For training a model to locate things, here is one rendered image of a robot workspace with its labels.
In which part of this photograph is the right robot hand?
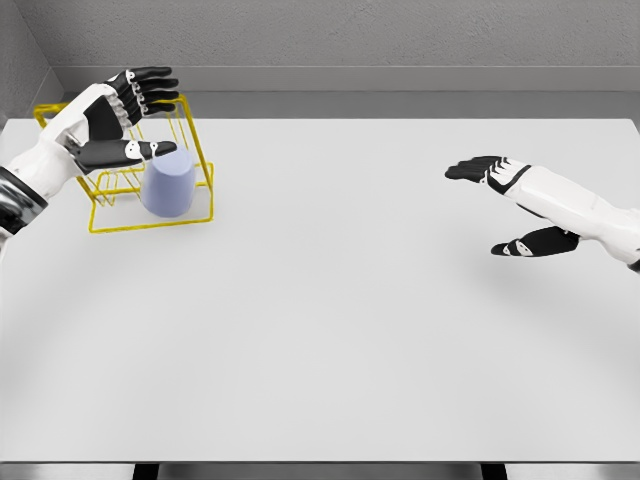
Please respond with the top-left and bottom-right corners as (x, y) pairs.
(444, 155), (597, 258)

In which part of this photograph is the lavender blue cup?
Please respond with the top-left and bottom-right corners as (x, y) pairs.
(140, 148), (196, 219)

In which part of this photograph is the yellow wire cup holder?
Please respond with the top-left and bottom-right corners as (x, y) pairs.
(32, 93), (216, 235)

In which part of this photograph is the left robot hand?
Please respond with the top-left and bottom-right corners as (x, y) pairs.
(39, 66), (181, 176)

